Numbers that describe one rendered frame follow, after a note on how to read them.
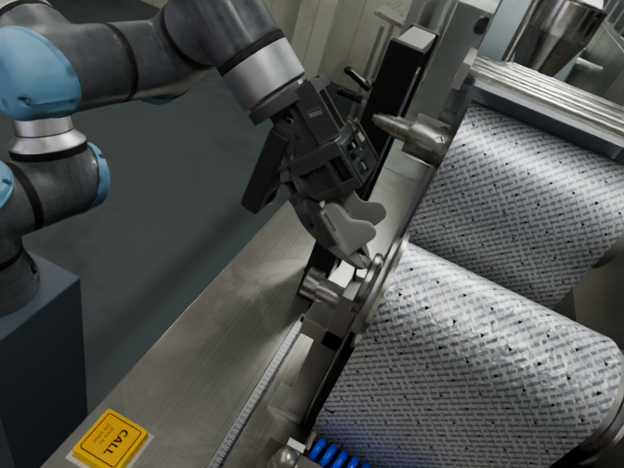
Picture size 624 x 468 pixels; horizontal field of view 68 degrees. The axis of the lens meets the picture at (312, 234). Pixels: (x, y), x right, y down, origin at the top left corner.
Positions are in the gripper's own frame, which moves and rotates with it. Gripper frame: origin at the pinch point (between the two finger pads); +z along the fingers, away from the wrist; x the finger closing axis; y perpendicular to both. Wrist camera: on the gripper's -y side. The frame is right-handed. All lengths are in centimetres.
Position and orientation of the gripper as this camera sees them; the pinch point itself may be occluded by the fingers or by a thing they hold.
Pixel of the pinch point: (355, 256)
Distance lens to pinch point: 54.3
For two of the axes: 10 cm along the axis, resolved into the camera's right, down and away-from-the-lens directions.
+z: 5.1, 8.1, 2.8
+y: 7.8, -2.9, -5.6
